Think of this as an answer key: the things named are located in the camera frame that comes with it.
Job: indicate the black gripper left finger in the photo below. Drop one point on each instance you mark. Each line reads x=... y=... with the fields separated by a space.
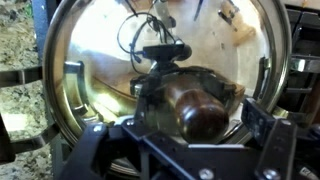
x=90 y=153

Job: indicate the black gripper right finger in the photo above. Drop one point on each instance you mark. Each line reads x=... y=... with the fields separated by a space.
x=275 y=143

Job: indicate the shiny lid with wooden knob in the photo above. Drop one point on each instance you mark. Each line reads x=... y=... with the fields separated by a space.
x=100 y=50

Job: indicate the stainless steel gas stove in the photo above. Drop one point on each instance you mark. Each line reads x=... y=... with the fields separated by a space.
x=301 y=65

